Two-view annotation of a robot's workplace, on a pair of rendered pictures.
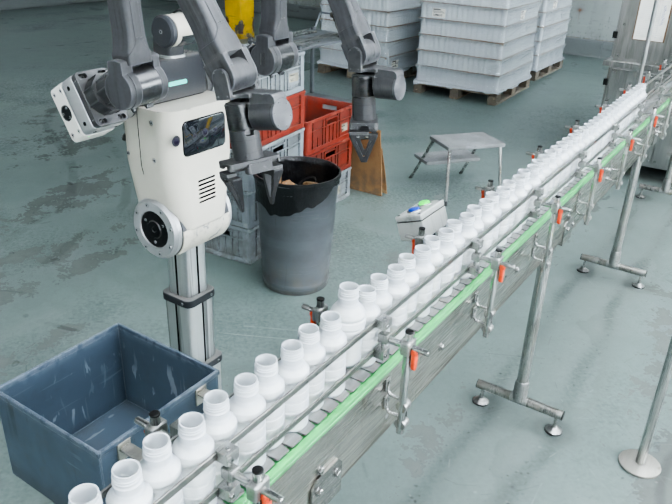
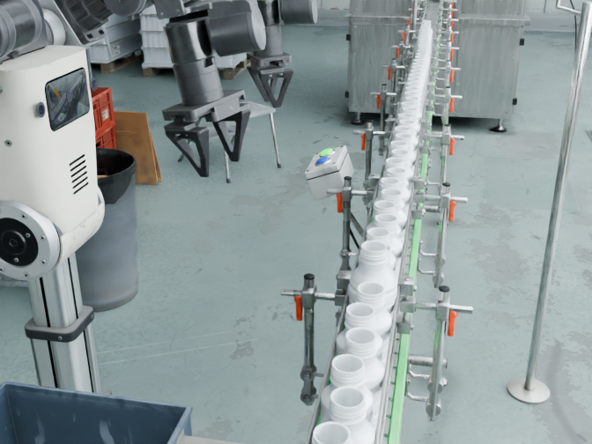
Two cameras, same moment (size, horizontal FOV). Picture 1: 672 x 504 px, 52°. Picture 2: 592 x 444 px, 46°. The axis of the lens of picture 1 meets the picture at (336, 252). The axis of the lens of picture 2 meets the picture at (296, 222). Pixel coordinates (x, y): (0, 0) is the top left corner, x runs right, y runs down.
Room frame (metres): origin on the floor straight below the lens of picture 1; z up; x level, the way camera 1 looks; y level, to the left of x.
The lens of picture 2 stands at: (0.34, 0.39, 1.63)
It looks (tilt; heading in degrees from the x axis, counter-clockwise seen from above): 24 degrees down; 339
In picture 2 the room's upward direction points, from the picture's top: straight up
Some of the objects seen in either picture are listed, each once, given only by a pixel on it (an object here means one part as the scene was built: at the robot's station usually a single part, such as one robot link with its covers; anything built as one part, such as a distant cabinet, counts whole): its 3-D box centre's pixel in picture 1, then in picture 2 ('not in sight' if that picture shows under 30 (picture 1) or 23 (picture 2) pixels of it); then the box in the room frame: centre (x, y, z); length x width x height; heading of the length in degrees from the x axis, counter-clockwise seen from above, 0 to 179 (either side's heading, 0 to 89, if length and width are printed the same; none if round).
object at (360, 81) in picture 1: (365, 85); (267, 11); (1.65, -0.05, 1.45); 0.07 x 0.06 x 0.07; 58
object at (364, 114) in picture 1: (363, 110); (267, 44); (1.65, -0.05, 1.39); 0.10 x 0.07 x 0.07; 177
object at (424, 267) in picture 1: (419, 281); (389, 233); (1.37, -0.19, 1.08); 0.06 x 0.06 x 0.17
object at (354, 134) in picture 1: (363, 142); (273, 82); (1.62, -0.06, 1.32); 0.07 x 0.07 x 0.09; 87
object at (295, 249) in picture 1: (296, 227); (92, 231); (3.35, 0.21, 0.32); 0.45 x 0.45 x 0.64
